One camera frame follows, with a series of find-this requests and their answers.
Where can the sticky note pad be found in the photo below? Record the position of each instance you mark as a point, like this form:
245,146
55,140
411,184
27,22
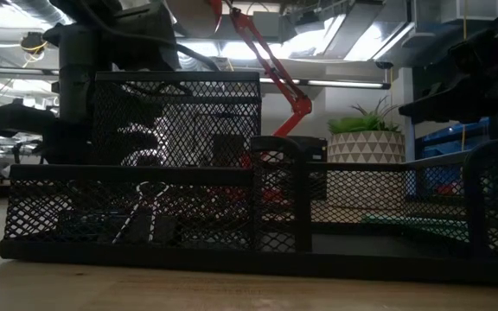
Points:
422,224

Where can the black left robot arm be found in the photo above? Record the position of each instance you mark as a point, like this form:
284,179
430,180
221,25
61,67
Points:
78,78

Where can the black background box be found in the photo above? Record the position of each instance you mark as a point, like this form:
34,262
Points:
316,149

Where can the black binder clip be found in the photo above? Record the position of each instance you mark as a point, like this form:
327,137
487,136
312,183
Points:
145,229

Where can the potted green succulent plant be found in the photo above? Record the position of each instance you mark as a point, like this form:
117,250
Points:
365,147

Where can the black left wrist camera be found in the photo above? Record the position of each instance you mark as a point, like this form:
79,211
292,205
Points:
145,39

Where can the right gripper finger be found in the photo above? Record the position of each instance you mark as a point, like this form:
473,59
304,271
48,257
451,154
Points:
456,108

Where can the small red background object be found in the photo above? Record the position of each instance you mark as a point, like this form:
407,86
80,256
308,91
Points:
446,189

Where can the fluorescent light tube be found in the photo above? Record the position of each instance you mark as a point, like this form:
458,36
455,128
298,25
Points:
344,84

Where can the black mesh desk organizer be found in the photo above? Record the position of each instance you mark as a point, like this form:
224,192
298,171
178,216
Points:
145,175

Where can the dome security camera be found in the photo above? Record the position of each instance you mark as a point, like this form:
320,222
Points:
384,65

